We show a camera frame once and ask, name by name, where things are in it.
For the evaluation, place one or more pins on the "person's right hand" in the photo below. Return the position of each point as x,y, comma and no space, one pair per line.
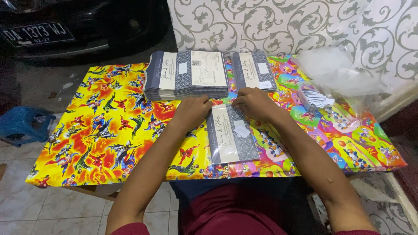
259,104

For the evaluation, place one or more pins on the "person's left hand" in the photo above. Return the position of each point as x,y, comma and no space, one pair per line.
191,112

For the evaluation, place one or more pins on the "person's right fingers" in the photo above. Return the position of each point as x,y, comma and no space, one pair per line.
241,99

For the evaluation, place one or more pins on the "person's left fingers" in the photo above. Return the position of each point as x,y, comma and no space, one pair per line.
206,103

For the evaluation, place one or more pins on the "grey cream sleeved invitation card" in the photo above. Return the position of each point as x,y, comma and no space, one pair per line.
230,143

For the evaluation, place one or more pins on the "stack of sleeved invitations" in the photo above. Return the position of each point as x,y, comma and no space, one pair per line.
253,71

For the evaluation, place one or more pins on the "small white paper label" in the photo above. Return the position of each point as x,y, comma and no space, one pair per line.
242,131

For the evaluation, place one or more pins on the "stack of unfolded invitation cards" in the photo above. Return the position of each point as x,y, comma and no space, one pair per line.
187,73

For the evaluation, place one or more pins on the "bag of white paper labels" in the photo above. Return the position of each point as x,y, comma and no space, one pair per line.
316,98

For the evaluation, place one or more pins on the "colourful cartoon wrapping paper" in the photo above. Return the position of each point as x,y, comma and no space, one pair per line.
329,137

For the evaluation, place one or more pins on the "pile of clear plastic sleeves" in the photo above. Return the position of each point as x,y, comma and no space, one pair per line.
336,71

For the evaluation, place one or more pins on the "yellow superhero wrapping paper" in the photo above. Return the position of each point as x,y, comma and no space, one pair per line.
107,130

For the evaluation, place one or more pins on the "maroon shirt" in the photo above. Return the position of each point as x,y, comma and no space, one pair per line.
235,212

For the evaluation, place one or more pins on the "black car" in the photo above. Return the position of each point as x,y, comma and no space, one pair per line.
81,26

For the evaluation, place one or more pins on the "grey patterned floor mat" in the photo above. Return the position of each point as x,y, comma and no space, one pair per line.
375,209

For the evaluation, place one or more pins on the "blue plastic stool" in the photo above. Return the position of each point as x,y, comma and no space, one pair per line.
24,125

